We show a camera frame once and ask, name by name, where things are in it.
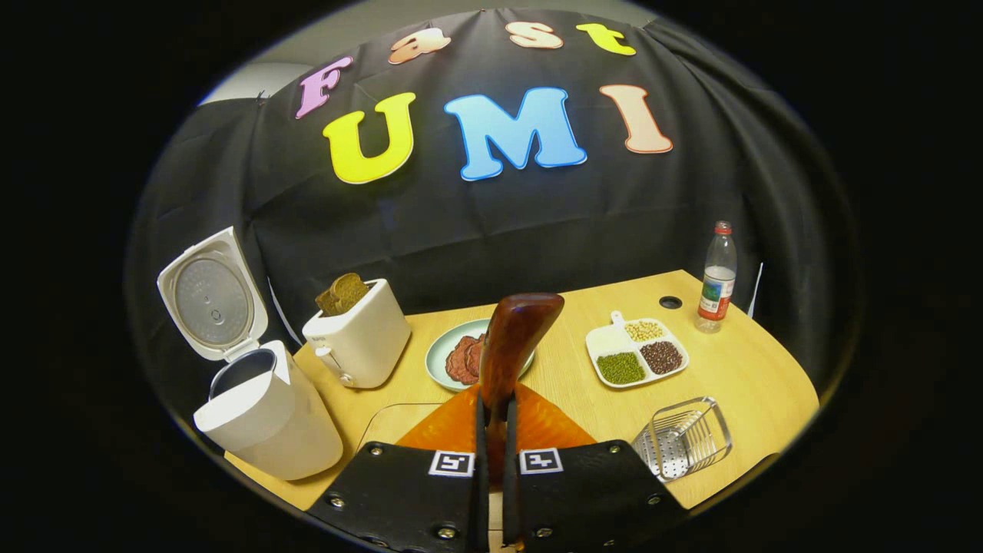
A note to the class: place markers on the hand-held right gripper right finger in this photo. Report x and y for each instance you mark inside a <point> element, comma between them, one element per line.
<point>512,514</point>

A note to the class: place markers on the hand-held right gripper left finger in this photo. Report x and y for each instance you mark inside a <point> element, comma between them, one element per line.
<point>480,514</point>

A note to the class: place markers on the brown wooden spoon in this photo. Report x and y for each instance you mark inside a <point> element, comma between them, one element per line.
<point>514,338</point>

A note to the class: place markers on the white rice portion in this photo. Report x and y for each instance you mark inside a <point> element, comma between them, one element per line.
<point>610,340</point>

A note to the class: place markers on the white rice cooker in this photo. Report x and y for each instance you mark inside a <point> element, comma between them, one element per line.
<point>269,422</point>

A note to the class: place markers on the pile of red meat slices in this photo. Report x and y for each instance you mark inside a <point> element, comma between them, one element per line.
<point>463,359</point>

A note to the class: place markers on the pale green plate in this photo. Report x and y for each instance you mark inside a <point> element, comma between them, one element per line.
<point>439,357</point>

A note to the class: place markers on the green mung bean portion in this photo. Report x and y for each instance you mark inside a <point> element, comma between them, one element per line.
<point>620,369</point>

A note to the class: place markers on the white divided plate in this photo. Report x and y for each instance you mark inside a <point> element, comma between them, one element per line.
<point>614,339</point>

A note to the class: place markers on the white toaster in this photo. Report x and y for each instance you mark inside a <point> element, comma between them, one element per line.
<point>365,346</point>

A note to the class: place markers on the dark red bean portion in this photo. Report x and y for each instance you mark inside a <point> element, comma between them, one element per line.
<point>662,357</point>

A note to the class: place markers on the yellow soybean portion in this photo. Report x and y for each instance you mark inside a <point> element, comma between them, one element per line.
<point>643,330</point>

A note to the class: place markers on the brown toast slice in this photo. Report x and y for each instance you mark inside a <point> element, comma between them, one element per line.
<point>352,290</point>
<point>329,301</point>

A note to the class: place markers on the black backdrop cloth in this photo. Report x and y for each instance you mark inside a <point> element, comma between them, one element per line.
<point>499,230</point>

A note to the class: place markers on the clear plastic water bottle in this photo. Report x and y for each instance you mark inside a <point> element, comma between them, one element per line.
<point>716,292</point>

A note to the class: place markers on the white upright strip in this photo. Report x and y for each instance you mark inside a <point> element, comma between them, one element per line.
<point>756,292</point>

